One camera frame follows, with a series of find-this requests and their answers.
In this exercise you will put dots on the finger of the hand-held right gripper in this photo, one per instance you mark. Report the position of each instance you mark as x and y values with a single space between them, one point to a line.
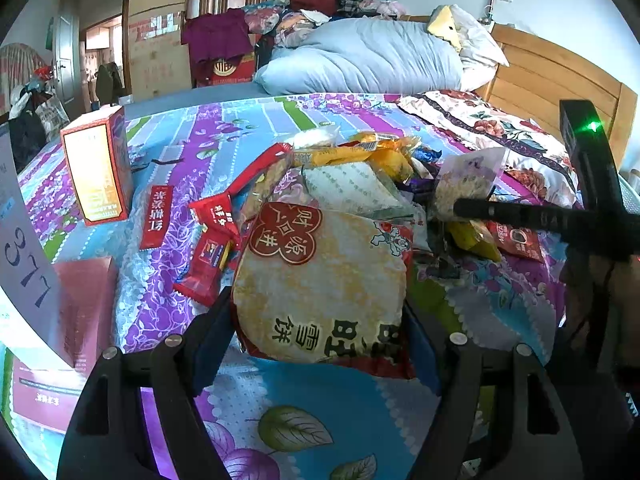
520 215

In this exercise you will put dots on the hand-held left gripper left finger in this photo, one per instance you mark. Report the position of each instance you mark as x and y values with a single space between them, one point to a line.
214 352

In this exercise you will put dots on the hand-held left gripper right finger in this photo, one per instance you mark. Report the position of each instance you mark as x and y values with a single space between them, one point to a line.
425 355

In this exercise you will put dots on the clear puffed rice bag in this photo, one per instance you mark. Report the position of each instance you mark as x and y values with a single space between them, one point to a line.
467 182

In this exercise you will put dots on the large rice cracker bag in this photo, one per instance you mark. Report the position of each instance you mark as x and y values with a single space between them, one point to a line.
320 285

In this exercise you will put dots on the red packet with nut picture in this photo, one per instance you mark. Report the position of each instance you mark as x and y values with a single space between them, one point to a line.
517 241

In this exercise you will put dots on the small yellow snack packet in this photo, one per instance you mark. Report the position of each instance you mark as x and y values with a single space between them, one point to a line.
472 237

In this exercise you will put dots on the floral quilt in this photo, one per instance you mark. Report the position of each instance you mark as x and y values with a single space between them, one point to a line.
505 130

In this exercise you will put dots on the wooden headboard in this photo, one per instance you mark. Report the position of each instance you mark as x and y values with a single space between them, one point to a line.
560 70

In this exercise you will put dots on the blue candy wrappers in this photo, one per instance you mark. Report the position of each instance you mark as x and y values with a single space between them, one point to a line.
425 165

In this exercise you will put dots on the pink carton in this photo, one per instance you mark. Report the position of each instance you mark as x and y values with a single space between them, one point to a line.
82 310

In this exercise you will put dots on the red sachet with white print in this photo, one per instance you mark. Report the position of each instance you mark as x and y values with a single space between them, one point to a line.
156 217

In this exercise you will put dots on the white pillow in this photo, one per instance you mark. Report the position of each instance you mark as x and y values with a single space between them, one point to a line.
480 45

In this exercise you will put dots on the yellow snack packets heap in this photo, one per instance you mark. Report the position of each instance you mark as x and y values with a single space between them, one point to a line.
360 152

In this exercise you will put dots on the white bag with green print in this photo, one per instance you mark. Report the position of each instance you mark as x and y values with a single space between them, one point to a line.
350 187

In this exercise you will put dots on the dark red flat box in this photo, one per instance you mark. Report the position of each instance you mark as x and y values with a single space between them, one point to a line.
42 395

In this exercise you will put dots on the long red snack packet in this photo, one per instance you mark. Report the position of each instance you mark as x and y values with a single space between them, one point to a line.
260 167

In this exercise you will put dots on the yellow plush cushion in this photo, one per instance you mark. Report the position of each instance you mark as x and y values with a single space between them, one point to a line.
446 25

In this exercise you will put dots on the orange and red carton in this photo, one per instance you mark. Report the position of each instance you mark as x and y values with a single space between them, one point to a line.
97 165

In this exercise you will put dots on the light blue pillow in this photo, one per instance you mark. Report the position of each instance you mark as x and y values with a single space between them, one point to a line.
365 57

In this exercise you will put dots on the white paper number sign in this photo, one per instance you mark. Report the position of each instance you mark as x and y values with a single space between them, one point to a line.
22 240

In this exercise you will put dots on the red gift box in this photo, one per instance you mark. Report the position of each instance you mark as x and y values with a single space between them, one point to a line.
227 72

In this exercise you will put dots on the pile of clothes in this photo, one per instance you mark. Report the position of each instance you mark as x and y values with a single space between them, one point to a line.
320 7

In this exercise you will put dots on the large cardboard box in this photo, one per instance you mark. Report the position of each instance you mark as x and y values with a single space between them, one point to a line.
157 45

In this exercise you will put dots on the grey door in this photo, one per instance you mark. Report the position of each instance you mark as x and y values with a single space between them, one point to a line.
67 45

